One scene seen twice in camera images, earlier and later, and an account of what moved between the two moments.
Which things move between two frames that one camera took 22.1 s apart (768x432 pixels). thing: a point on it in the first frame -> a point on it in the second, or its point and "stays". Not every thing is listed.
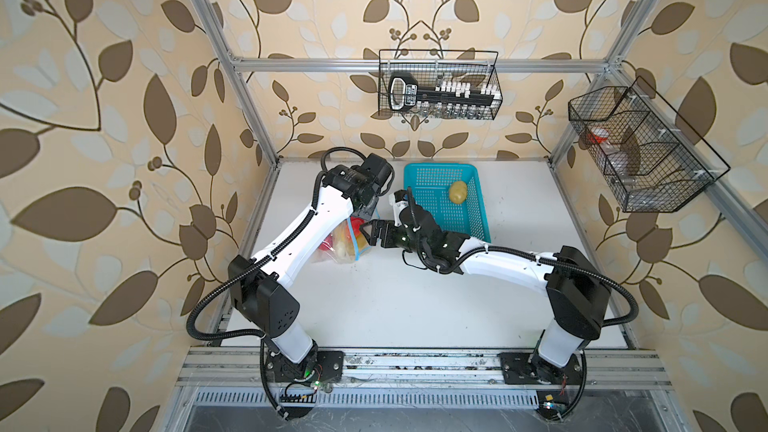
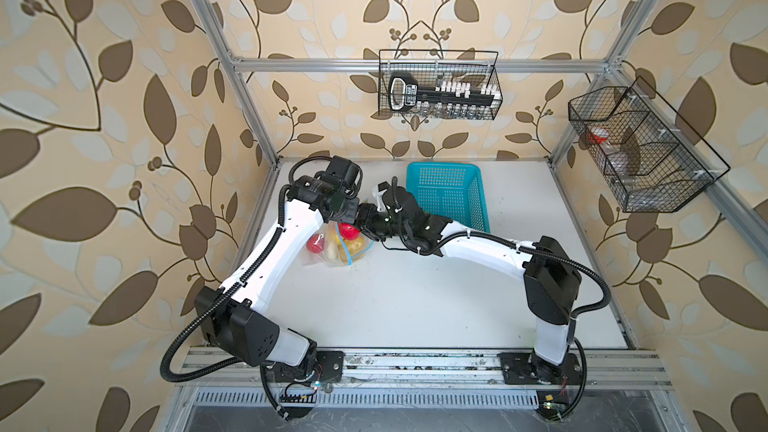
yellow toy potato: (458, 192) -> (355, 247)
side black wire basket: (650, 159) stays
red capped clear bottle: (600, 136) stays
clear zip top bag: (345, 245) stays
